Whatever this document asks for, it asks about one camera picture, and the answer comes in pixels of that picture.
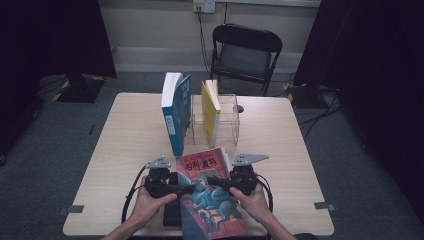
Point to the black folding chair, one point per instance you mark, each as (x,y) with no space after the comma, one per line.
(245,60)

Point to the yellow black floor base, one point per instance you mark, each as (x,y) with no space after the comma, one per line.
(295,93)

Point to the person's left hand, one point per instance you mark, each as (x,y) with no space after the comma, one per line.
(146,208)

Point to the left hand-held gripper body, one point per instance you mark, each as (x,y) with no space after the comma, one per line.
(158,183)

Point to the black curtain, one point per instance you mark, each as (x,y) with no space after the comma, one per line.
(50,36)
(376,83)

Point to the blue book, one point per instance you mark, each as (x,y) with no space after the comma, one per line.
(176,113)

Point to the round black table grommet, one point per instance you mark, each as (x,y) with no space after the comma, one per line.
(240,109)

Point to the person's right hand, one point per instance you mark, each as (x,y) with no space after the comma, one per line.
(255,206)

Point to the clear acrylic book rack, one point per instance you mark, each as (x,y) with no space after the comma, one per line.
(230,126)

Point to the yellow book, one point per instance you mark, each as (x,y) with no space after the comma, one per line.
(210,116)

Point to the black stand base yellow tape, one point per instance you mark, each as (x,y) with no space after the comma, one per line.
(80,88)

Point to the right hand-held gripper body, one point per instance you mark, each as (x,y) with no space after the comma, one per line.
(245,180)

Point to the white wall socket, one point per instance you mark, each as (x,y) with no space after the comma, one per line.
(204,6)

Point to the grey tape strip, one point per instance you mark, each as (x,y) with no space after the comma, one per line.
(75,209)
(324,206)

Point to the red book with dragon cover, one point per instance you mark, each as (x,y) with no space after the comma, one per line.
(210,206)

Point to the black book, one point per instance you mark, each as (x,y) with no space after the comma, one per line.
(172,213)

